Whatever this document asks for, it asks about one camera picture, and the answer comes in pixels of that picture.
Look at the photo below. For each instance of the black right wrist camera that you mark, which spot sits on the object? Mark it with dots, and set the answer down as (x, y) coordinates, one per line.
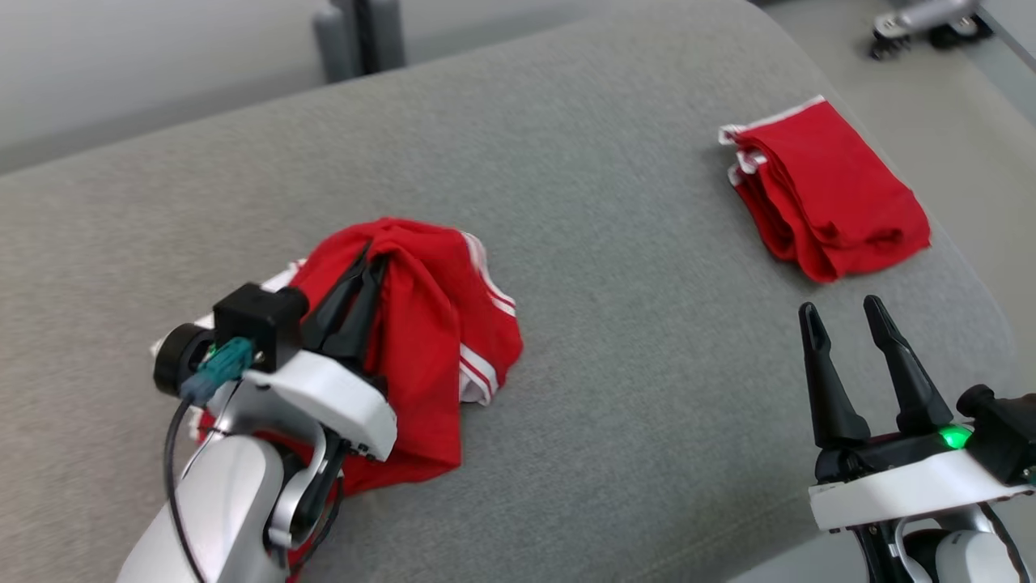
(1004, 429)

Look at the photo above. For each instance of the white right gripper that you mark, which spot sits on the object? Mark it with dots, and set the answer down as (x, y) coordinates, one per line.
(898, 486)

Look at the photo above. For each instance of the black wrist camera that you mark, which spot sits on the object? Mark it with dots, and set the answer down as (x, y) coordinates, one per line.
(251, 320)
(1004, 429)

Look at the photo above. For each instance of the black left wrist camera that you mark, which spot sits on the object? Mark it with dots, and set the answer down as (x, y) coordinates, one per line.
(251, 320)

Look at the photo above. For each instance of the grey wheeled base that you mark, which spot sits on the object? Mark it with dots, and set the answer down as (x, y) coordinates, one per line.
(931, 24)

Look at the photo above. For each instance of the red shorts with white stripes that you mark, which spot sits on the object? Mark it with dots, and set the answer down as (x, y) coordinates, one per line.
(834, 194)

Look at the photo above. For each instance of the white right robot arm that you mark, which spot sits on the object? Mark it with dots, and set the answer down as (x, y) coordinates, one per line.
(971, 559)

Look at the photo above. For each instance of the red shirt with white sleeves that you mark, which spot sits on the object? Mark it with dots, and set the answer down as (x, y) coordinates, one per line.
(421, 324)

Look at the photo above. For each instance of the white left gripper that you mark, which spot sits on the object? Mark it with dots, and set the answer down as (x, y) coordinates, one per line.
(340, 397)

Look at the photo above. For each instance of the grey metal partition post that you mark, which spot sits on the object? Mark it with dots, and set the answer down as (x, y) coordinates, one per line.
(360, 36)

